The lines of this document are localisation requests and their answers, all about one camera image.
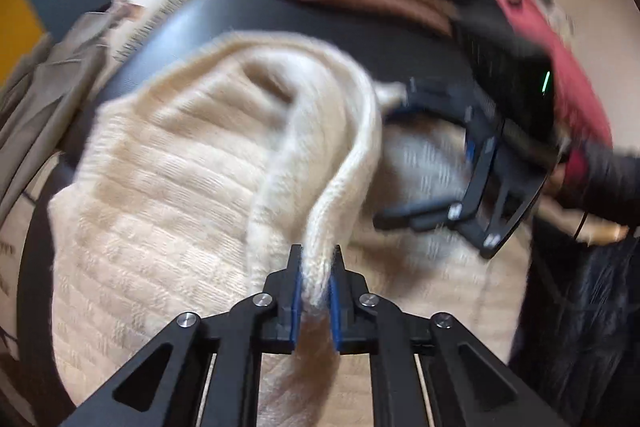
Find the person's right forearm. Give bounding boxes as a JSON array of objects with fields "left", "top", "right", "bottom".
[{"left": 565, "top": 142, "right": 640, "bottom": 228}]

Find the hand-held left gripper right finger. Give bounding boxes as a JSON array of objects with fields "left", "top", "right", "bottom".
[{"left": 330, "top": 244, "right": 568, "bottom": 427}]

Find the white printed cloth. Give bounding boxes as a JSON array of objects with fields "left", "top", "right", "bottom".
[{"left": 97, "top": 0, "right": 203, "bottom": 68}]

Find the cream knit sweater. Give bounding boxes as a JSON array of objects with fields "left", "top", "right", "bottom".
[{"left": 47, "top": 32, "right": 531, "bottom": 427}]

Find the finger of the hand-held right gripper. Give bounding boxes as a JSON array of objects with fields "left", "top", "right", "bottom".
[
  {"left": 382, "top": 77, "right": 501, "bottom": 168},
  {"left": 372, "top": 137, "right": 548, "bottom": 260}
]

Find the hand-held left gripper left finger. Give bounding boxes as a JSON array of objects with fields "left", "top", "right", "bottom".
[{"left": 60, "top": 244, "right": 306, "bottom": 427}]

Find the grey cloth garment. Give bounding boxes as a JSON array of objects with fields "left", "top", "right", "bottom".
[{"left": 0, "top": 0, "right": 126, "bottom": 228}]

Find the person's dark coat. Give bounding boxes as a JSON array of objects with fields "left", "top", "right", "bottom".
[{"left": 507, "top": 212, "right": 640, "bottom": 427}]

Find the person's right hand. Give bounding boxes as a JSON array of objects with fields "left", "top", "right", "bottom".
[{"left": 547, "top": 157, "right": 571, "bottom": 200}]

